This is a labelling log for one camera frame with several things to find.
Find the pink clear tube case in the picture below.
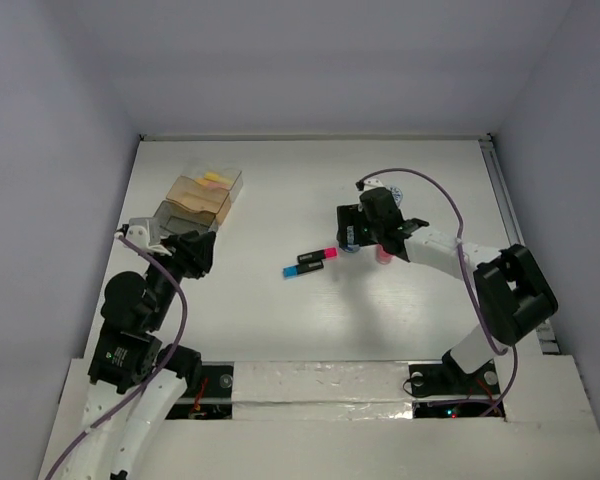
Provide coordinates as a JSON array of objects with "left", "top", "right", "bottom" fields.
[{"left": 375, "top": 245, "right": 393, "bottom": 265}]

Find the pink highlighter black body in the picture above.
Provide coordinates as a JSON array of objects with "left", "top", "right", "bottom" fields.
[{"left": 297, "top": 247, "right": 338, "bottom": 264}]

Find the yellow highlighter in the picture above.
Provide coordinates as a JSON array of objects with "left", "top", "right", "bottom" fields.
[{"left": 204, "top": 172, "right": 233, "bottom": 184}]

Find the blue highlighter black body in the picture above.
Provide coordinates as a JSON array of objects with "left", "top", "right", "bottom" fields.
[{"left": 282, "top": 260, "right": 324, "bottom": 279}]

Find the orange highlighter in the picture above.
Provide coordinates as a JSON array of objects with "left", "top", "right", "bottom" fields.
[{"left": 195, "top": 179, "right": 232, "bottom": 191}]

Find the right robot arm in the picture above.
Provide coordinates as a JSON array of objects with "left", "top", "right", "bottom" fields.
[{"left": 336, "top": 187, "right": 558, "bottom": 392}]

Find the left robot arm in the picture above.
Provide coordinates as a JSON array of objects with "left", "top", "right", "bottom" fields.
[{"left": 63, "top": 227, "right": 216, "bottom": 479}]

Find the grey plastic bin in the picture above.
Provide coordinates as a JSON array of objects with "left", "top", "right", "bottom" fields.
[{"left": 154, "top": 200, "right": 219, "bottom": 238}]

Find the amber plastic bin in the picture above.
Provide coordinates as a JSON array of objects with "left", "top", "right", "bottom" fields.
[{"left": 166, "top": 176, "right": 231, "bottom": 224}]

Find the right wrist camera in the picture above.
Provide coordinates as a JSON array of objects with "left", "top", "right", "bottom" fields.
[{"left": 355, "top": 177, "right": 384, "bottom": 192}]

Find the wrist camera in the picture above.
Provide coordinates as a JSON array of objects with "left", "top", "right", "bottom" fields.
[
  {"left": 115, "top": 217, "right": 169, "bottom": 255},
  {"left": 355, "top": 177, "right": 384, "bottom": 192}
]

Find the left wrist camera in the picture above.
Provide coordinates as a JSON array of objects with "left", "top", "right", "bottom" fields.
[{"left": 115, "top": 217, "right": 169, "bottom": 255}]

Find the aluminium side rail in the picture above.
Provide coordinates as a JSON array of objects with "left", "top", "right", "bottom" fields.
[{"left": 479, "top": 136, "right": 558, "bottom": 341}]

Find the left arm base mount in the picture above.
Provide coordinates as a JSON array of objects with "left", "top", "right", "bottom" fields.
[{"left": 166, "top": 363, "right": 234, "bottom": 420}]

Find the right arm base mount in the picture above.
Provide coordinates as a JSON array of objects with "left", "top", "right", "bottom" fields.
[{"left": 402, "top": 362, "right": 504, "bottom": 419}]

